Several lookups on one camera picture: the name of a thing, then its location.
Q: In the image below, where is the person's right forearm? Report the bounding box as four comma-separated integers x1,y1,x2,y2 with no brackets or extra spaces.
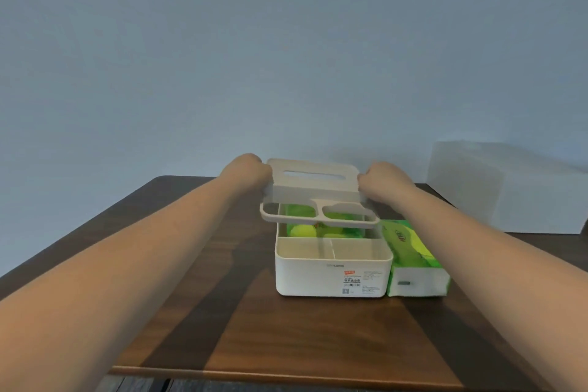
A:
388,185,588,392

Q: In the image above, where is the translucent plastic storage box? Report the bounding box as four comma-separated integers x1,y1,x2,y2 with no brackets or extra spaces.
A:
427,141,588,235

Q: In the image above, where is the person's left forearm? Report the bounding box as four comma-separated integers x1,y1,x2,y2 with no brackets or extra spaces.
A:
0,173,251,392

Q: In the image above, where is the white tissue box lid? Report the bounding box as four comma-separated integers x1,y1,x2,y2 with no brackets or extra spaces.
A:
259,158,382,228

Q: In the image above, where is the white plastic organizer box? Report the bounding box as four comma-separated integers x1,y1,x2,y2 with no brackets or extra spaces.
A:
275,203,395,298

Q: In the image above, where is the green tissue pack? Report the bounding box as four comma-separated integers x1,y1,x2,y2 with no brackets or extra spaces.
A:
280,204,367,241
380,220,452,298

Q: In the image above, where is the person's left hand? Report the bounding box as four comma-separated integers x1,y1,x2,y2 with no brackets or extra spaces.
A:
222,153,273,196

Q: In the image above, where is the person's right hand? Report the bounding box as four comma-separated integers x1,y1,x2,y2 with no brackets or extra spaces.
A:
357,161,417,204

